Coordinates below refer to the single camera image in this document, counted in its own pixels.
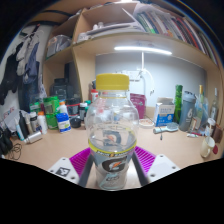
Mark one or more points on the tall dark green bottle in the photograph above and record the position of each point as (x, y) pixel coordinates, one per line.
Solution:
(178, 101)

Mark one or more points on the black box appliance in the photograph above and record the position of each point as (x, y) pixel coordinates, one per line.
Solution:
(61, 88)

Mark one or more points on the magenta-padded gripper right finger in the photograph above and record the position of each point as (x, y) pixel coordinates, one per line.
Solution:
(146, 161)

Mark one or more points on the blue and white box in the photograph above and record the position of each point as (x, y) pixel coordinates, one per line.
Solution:
(164, 113)

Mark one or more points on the white bottle with blue label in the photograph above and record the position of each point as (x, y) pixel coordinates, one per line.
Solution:
(63, 121)

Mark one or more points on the green refill pouch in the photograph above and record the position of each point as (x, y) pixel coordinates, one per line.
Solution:
(51, 111)

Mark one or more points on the clear glass bottle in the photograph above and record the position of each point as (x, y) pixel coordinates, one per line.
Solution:
(214, 108)

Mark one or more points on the pink pouch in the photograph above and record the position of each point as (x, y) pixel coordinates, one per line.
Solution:
(138, 105)

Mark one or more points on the clear yellow-capped drink bottle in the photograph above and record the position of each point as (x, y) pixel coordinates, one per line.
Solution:
(111, 120)

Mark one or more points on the light blue hairbrush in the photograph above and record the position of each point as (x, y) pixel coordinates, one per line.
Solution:
(166, 128)

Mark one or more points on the red and white can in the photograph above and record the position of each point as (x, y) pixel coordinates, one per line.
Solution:
(94, 95)

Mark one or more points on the silver can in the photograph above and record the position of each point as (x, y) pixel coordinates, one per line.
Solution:
(33, 137)

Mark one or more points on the under-shelf light strip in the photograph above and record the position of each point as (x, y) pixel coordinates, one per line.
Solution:
(143, 50)

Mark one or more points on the hanging dark clothes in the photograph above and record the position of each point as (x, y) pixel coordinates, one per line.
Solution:
(23, 70)

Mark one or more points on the white desk lamp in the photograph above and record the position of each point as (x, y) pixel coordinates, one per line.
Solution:
(146, 78)

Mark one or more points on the white bottle with orange cap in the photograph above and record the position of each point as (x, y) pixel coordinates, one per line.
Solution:
(42, 123)

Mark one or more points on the brown ceramic mug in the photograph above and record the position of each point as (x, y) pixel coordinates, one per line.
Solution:
(218, 133)

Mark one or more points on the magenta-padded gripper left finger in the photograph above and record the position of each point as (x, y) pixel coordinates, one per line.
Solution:
(78, 161)

